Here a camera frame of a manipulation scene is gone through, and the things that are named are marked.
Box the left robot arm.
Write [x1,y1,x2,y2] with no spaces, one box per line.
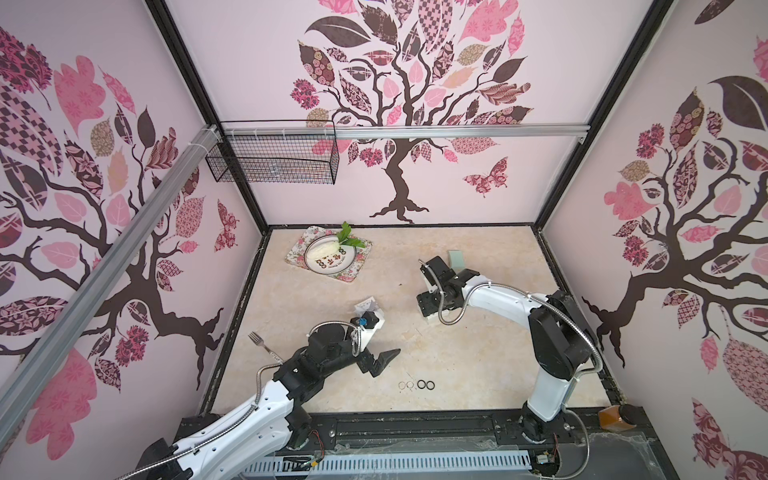
[122,304,400,479]

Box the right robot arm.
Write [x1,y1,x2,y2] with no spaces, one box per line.
[417,256,604,423]

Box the white gift box near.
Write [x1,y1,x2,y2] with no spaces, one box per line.
[354,296,379,317]

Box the silver fork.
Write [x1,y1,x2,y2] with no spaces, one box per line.
[248,331,284,364]

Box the floral round plate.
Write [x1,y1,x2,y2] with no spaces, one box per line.
[304,235,357,275]

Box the floral square tray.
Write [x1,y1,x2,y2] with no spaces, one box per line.
[285,226,373,283]

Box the green leaf sprig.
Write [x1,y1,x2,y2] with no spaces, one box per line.
[336,222,366,248]

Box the right amber spice jar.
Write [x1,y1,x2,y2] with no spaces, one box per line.
[598,404,641,433]

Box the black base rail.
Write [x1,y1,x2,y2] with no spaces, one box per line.
[287,409,601,451]

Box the white cable duct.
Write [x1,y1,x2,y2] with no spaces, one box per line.
[242,450,532,478]

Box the aluminium rail back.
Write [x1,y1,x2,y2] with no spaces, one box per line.
[224,124,590,140]

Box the aluminium rail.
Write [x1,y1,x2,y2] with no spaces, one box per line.
[224,124,590,140]
[1,125,220,445]

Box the black wire basket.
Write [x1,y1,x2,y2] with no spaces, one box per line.
[206,119,340,185]

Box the aluminium rail left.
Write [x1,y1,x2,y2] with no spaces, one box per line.
[1,125,220,445]

